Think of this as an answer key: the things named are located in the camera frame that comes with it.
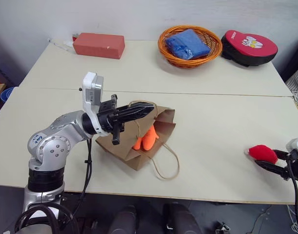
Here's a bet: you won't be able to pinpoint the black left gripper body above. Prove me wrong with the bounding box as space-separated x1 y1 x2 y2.
97 94 127 146

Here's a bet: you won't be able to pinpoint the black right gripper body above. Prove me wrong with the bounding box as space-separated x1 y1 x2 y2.
281 149 298 182

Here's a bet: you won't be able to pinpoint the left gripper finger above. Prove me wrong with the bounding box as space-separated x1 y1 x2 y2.
116 101 156 114
114 109 154 124

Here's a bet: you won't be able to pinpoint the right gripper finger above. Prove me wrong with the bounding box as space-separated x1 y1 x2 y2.
254 159 290 176
273 149 292 159

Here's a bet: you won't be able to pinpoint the red plush toy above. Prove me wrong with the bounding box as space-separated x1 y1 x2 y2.
243 144 279 165

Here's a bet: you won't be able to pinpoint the brown paper bag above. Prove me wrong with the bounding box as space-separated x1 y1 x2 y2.
94 99 181 181

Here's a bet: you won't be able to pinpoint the orange plush toy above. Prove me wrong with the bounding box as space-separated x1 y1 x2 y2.
132 125 160 151

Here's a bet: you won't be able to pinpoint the orange wicker basket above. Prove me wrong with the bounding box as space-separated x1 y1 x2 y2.
157 24 224 69

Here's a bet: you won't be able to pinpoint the striped grey fabric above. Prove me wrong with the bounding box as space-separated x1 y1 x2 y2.
285 64 298 111

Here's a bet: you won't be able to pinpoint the red rectangular block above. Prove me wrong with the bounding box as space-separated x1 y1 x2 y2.
73 32 126 59

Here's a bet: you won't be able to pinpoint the blue folded cloth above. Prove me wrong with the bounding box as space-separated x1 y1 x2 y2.
165 29 211 60

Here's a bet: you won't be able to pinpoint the small black floor device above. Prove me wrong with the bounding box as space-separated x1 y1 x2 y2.
214 221 230 234

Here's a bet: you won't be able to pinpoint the white pen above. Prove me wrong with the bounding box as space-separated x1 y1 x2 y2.
47 37 74 51

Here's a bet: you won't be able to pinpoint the blue bucket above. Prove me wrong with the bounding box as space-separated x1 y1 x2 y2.
0 86 16 103

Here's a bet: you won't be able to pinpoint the dark rounded shape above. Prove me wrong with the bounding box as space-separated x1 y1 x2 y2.
163 202 201 234
107 204 138 234

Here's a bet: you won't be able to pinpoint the red black boxing pad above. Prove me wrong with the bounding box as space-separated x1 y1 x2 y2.
220 29 279 67

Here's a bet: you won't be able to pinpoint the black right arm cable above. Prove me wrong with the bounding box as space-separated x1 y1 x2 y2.
286 152 298 234

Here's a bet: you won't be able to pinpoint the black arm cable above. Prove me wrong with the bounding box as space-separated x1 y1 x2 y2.
14 136 94 234
286 152 298 234

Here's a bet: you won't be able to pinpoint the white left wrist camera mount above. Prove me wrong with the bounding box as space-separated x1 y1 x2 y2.
81 71 111 137

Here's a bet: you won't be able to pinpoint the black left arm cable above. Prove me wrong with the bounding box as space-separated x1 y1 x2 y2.
14 136 94 234

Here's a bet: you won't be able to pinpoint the white floor cables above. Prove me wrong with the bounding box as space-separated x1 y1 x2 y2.
284 204 298 234

